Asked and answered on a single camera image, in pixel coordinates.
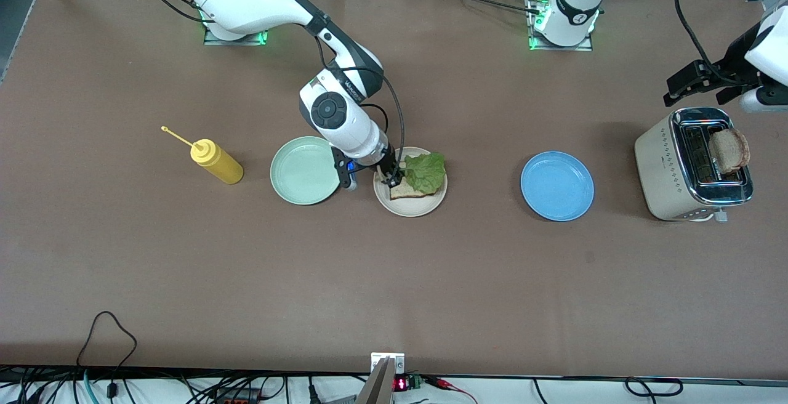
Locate small metal mounting bracket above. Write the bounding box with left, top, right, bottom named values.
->
left=371, top=353, right=405, bottom=375

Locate red clip wire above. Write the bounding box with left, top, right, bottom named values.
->
left=425, top=376, right=480, bottom=404

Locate pale green plate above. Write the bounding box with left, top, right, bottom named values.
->
left=270, top=136, right=341, bottom=206

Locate coiled black cable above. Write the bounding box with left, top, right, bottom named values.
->
left=625, top=378, right=684, bottom=397

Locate beige chrome two-slot toaster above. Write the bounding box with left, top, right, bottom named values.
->
left=634, top=107, right=754, bottom=224

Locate grey metal pole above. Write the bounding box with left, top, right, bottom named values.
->
left=356, top=358, right=395, bottom=404

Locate looped black cable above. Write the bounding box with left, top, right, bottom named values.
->
left=77, top=311, right=138, bottom=400

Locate yellow squeeze bottle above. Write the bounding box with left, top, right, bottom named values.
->
left=161, top=126, right=244, bottom=185

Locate blue plate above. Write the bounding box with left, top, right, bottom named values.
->
left=521, top=151, right=595, bottom=222

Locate beige plate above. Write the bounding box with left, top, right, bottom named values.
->
left=373, top=147, right=448, bottom=218

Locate white bread slice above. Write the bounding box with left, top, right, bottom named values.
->
left=389, top=161, right=441, bottom=201
left=708, top=128, right=750, bottom=175

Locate green lettuce leaf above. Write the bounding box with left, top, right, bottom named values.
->
left=403, top=152, right=446, bottom=196

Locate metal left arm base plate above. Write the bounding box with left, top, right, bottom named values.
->
left=528, top=0, right=595, bottom=52

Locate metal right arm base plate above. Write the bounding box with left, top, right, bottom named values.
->
left=203, top=22, right=268, bottom=46

